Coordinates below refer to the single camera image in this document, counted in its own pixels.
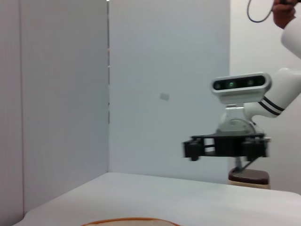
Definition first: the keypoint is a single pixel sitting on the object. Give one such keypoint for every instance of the beige orange-trimmed food bag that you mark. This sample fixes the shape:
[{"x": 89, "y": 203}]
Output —
[{"x": 131, "y": 222}]

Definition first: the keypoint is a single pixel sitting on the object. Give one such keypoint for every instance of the white sleeved person forearm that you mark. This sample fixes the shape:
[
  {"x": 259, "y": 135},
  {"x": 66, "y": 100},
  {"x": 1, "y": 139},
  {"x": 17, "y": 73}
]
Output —
[{"x": 294, "y": 37}]

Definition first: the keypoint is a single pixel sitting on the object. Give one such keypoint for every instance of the small grey wall label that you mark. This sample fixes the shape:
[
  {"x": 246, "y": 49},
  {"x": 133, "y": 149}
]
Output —
[{"x": 164, "y": 96}]

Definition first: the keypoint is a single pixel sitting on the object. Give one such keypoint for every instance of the brown lidded beige container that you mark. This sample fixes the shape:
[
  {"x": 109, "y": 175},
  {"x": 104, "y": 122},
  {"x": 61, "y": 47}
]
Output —
[{"x": 249, "y": 179}]

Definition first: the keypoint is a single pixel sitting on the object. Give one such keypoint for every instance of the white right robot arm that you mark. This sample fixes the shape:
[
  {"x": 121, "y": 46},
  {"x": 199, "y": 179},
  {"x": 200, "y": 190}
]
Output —
[{"x": 282, "y": 87}]

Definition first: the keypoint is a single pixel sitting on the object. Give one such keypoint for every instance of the person hand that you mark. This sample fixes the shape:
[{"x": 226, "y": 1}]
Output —
[{"x": 284, "y": 14}]

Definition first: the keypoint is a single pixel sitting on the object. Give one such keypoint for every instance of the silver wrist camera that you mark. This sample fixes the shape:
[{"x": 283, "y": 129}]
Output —
[{"x": 240, "y": 84}]

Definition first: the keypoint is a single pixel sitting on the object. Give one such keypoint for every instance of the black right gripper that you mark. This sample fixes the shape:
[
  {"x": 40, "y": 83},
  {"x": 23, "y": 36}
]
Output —
[{"x": 228, "y": 146}]

